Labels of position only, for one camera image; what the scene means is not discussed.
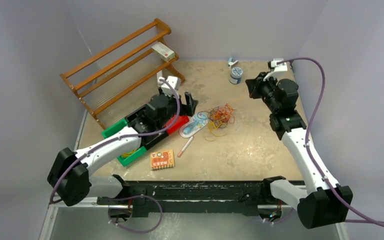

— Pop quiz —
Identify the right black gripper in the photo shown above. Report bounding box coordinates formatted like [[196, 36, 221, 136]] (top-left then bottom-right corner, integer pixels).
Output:
[[246, 72, 281, 113]]

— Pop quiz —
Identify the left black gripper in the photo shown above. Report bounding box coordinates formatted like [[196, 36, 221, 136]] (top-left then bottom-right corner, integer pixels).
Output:
[[156, 86, 197, 130]]

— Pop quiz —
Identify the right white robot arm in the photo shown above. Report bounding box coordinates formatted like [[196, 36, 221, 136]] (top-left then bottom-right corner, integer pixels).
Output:
[[245, 73, 353, 229]]

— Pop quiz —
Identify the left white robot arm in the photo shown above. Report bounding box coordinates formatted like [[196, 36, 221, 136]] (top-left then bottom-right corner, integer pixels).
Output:
[[47, 92, 199, 207]]

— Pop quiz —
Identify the blue toothbrush blister pack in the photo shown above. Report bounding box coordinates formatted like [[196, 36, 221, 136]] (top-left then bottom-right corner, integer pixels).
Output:
[[179, 111, 210, 139]]

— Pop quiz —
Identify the red plastic bin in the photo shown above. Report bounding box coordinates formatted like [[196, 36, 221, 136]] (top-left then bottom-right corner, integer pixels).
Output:
[[167, 115, 190, 135]]

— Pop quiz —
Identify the white orange pen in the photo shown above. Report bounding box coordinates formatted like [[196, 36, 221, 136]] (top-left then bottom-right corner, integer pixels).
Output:
[[177, 136, 194, 158]]

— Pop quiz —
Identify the white stapler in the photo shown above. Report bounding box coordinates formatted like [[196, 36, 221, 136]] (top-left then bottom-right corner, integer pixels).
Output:
[[156, 70, 163, 79]]

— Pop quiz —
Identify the blue lidded jar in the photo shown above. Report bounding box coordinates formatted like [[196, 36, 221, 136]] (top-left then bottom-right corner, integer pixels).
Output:
[[229, 67, 244, 85]]

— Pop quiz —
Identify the black plastic bin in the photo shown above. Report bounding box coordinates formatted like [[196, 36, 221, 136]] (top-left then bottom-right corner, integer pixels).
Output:
[[125, 104, 169, 150]]

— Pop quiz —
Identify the white red carton box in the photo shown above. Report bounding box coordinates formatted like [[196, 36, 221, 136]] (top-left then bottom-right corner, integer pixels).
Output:
[[151, 42, 176, 63]]

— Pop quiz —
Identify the orange snack packet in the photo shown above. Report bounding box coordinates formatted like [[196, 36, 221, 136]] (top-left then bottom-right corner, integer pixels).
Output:
[[149, 149, 175, 171]]

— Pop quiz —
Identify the green plastic bin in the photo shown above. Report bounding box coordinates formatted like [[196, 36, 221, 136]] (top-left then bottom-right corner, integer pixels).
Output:
[[99, 118, 146, 167]]

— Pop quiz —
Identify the wooden shelf rack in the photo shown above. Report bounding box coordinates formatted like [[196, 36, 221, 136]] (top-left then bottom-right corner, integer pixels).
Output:
[[60, 18, 185, 130]]

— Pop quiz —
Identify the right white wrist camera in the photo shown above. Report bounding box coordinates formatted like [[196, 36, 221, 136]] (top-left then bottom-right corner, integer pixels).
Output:
[[263, 58, 288, 82]]

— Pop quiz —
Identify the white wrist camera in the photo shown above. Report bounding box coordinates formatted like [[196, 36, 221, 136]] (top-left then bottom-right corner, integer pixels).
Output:
[[263, 58, 288, 82], [157, 75, 181, 94]]

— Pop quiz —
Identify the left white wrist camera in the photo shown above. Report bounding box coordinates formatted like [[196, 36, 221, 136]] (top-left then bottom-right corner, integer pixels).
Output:
[[157, 75, 181, 94]]

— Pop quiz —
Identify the purple cable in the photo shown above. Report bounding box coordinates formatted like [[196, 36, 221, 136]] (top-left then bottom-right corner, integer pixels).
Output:
[[208, 107, 233, 128]]

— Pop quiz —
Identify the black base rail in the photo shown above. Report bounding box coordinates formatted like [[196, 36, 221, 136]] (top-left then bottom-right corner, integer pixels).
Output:
[[97, 176, 286, 218]]

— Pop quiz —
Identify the base purple hose loop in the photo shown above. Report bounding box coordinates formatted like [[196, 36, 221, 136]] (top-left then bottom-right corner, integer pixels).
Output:
[[107, 193, 164, 234]]

